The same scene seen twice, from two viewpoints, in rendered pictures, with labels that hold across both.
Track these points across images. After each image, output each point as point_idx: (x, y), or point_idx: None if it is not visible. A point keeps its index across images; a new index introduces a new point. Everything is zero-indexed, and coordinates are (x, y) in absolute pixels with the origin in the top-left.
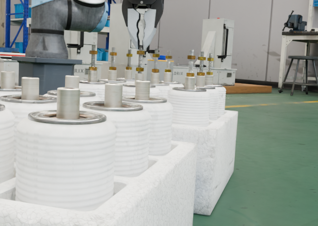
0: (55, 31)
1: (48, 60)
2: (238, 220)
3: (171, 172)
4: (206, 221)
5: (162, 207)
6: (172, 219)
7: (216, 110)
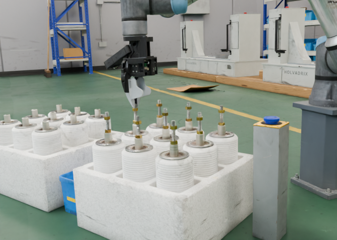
0: (319, 77)
1: (301, 106)
2: (62, 235)
3: (10, 152)
4: (71, 223)
5: (5, 160)
6: (16, 173)
7: (127, 171)
